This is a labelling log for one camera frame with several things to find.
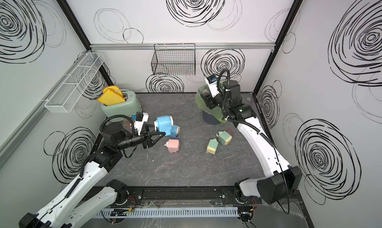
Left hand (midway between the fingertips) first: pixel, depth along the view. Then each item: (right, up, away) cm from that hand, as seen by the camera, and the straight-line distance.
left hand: (162, 132), depth 66 cm
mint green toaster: (-28, +10, +29) cm, 42 cm away
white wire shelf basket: (-49, +16, +6) cm, 52 cm away
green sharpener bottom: (+25, -12, +18) cm, 33 cm away
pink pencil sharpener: (+2, -11, +19) cm, 22 cm away
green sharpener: (+33, -7, +22) cm, 40 cm away
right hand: (+22, +19, +6) cm, 29 cm away
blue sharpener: (+2, +4, -3) cm, 5 cm away
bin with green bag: (+26, +5, +23) cm, 35 cm away
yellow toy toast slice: (-37, +17, +23) cm, 47 cm away
